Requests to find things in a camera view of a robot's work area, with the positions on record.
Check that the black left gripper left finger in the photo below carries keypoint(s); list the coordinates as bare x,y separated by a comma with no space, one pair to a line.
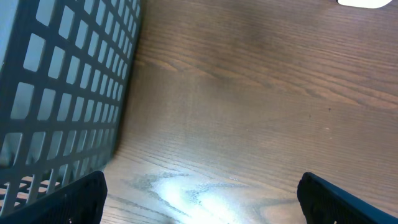
81,202

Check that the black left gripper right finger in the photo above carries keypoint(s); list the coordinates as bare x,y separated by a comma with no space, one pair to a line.
323,202

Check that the white barcode scanner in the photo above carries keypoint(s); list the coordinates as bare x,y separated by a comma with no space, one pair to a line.
368,4

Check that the grey plastic mesh basket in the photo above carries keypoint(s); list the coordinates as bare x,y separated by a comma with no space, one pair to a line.
65,65

